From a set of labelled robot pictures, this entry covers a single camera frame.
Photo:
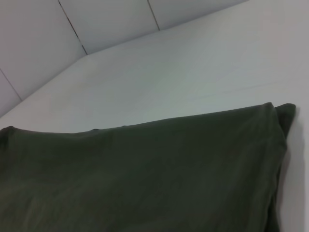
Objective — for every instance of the dark green FREE! t-shirt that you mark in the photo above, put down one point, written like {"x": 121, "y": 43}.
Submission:
{"x": 144, "y": 174}

